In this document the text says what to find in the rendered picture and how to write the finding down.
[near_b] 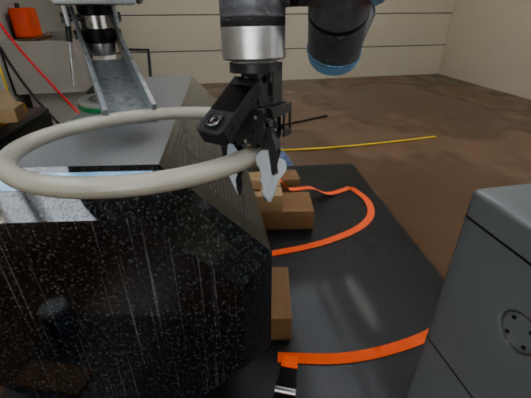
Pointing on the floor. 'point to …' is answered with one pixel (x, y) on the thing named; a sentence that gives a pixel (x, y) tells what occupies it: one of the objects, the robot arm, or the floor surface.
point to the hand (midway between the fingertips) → (250, 193)
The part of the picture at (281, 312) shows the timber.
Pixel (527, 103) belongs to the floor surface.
